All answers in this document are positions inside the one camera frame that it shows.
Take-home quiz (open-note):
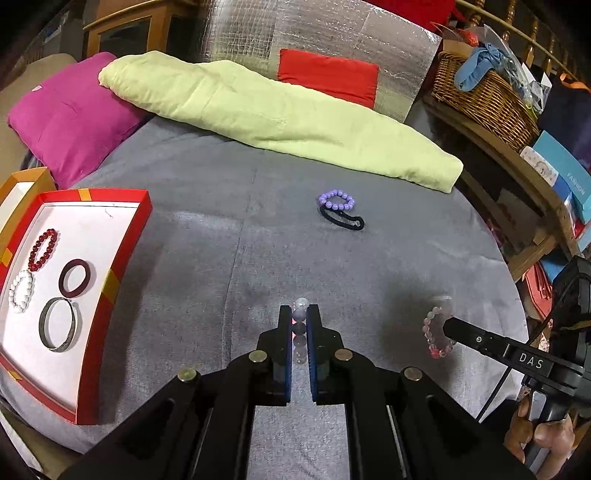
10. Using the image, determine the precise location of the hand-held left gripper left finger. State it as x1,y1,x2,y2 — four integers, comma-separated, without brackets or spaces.
65,304,293,480

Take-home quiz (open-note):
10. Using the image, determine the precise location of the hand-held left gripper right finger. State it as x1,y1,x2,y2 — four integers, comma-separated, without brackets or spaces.
308,304,536,480

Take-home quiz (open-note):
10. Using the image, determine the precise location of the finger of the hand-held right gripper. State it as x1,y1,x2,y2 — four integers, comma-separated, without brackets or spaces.
442,316,557,382

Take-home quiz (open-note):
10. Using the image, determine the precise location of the pink clear bead bracelet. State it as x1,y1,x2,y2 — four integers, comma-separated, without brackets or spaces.
421,295,458,360

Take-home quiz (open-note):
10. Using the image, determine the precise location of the dark red ring bangle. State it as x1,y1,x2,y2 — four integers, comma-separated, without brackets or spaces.
58,259,92,298

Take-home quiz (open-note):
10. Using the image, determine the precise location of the red cardboard box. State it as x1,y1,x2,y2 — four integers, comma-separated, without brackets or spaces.
0,188,153,425

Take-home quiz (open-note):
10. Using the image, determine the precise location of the silver metal bangle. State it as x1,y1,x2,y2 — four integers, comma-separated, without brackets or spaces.
39,296,80,353

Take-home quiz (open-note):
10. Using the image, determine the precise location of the red bead bracelet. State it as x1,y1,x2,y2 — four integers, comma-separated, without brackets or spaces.
28,228,59,273

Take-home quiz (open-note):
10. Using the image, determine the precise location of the white bead bracelet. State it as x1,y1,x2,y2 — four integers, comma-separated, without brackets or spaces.
9,271,35,315

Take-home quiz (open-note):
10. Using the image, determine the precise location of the person's right hand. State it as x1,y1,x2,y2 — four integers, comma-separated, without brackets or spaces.
505,396,578,463

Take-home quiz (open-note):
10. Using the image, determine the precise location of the red bag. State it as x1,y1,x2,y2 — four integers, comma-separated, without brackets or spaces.
522,263,555,315

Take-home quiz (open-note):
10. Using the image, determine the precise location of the blue cardboard box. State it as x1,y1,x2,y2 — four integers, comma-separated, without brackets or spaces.
531,130,591,222

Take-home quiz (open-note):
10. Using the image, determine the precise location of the white patterned box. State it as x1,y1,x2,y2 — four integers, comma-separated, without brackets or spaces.
520,145,561,188

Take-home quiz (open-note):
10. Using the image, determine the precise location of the wooden shelf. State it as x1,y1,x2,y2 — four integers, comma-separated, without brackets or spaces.
422,95,587,282

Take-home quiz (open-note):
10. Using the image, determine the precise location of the wicker basket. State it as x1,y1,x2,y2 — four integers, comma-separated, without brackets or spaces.
431,51,541,153

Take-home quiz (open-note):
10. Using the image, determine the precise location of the clear plastic bag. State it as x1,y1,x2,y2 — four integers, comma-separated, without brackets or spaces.
471,25,552,116

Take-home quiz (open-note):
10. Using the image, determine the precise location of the light green blanket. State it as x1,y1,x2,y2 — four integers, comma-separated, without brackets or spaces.
98,51,464,193

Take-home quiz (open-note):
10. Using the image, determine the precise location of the blue cloth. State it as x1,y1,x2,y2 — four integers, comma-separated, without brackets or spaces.
455,44,511,90

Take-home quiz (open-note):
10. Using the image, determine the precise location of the red cushion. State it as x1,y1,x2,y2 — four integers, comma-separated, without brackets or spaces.
278,48,380,109

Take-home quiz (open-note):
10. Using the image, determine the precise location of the wooden railing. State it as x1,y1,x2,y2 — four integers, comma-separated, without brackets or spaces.
457,0,591,88

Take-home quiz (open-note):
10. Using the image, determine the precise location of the orange gold box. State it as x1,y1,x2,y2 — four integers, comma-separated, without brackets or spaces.
0,167,57,232

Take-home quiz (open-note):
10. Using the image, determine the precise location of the magenta pillow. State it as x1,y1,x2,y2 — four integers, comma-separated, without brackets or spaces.
8,52,148,190

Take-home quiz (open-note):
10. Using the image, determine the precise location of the silver foil insulation board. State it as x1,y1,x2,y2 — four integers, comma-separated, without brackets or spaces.
203,0,443,125

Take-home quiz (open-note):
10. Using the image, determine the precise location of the red cloth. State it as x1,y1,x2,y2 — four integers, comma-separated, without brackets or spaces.
369,0,458,33

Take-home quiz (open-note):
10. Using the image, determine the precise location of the wooden cabinet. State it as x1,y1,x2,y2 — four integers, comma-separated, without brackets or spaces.
83,0,208,61

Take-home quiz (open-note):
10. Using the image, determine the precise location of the black cable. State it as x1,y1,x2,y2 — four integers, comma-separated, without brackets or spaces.
477,272,573,423

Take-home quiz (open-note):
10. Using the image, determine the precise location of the black hair tie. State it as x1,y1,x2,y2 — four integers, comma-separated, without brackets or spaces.
320,206,365,232

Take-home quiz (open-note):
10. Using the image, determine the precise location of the purple bead bracelet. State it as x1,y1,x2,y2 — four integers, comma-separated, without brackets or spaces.
318,189,357,213

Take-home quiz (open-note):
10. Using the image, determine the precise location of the dark bag orange handle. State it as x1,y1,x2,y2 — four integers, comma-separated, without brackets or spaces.
538,74,591,153

